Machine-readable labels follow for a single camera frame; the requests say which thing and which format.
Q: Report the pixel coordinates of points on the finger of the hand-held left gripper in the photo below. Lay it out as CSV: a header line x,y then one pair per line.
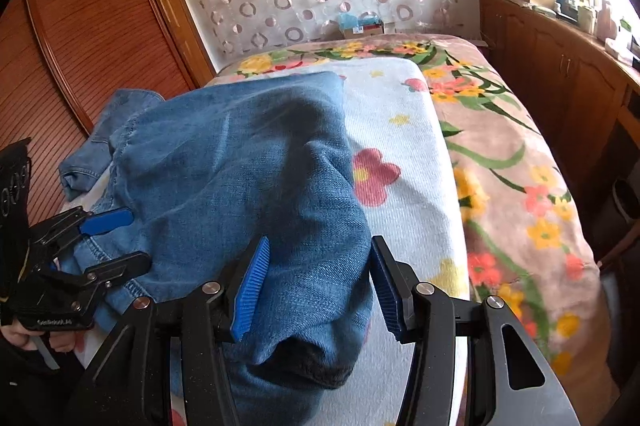
x,y
125,262
110,220

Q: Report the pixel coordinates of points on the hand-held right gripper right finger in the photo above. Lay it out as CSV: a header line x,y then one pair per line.
x,y
385,291

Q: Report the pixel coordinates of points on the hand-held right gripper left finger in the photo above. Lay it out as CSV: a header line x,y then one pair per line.
x,y
250,291

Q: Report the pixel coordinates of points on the blue denim pants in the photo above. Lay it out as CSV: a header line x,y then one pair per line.
x,y
225,166

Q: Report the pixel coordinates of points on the person's left hand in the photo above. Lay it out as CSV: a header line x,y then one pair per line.
x,y
17,336

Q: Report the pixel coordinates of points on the white floral bed sheet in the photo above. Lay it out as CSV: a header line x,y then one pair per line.
x,y
400,146

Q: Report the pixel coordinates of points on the brown floral blanket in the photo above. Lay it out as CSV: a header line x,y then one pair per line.
x,y
500,166

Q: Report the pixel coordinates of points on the wooden wardrobe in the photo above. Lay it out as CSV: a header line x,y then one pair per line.
x,y
100,31

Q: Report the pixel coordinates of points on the small cardboard box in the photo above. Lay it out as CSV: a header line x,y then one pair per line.
x,y
367,30

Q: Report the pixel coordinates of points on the blue tissue pack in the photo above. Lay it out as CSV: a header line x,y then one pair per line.
x,y
347,20

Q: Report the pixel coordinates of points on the long wooden cabinet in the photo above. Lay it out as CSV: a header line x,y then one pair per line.
x,y
550,66

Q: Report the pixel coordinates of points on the pink container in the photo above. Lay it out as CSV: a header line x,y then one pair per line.
x,y
606,20

